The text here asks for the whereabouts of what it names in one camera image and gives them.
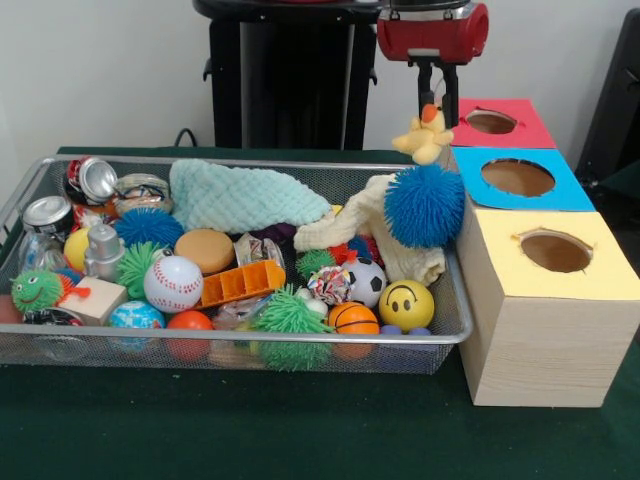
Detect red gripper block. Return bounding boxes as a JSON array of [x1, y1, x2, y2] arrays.
[[376, 2, 490, 129]]

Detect yellow duck plush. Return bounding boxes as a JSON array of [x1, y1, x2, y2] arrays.
[[392, 102, 455, 166]]

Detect blue spiky ball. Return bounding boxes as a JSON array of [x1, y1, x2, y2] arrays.
[[113, 207, 185, 250], [383, 163, 467, 250]]

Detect cream cloth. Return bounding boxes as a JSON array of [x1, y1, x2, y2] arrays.
[[293, 174, 447, 287]]

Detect light blue cloth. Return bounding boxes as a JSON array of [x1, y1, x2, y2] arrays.
[[168, 158, 334, 235]]

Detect shallow clear mesh bin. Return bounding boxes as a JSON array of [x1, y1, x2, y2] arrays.
[[0, 154, 474, 376]]

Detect wooden box with three holes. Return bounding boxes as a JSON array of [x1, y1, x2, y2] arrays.
[[433, 97, 640, 409]]

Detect black upright panel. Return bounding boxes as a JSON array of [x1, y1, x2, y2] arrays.
[[574, 7, 640, 174]]

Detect small soccer ball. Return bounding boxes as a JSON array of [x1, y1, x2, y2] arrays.
[[342, 257, 389, 309]]

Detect purple spiky toy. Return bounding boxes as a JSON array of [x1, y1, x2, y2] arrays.
[[254, 222, 299, 242]]

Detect yellow smiley ball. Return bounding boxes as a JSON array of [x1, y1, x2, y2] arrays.
[[378, 279, 436, 334]]

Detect dark green table cloth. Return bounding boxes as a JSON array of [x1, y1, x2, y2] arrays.
[[574, 158, 640, 236], [0, 145, 640, 480]]

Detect crushed silver can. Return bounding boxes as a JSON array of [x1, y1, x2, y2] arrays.
[[233, 232, 286, 274]]

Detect small orange basketball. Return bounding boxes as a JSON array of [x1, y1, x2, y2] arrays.
[[327, 302, 381, 335]]

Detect white baseball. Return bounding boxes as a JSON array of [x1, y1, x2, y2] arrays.
[[143, 255, 205, 315]]

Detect blue globe ball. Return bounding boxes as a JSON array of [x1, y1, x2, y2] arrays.
[[108, 300, 167, 331]]

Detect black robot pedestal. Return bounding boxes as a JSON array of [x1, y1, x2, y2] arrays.
[[192, 0, 404, 150]]

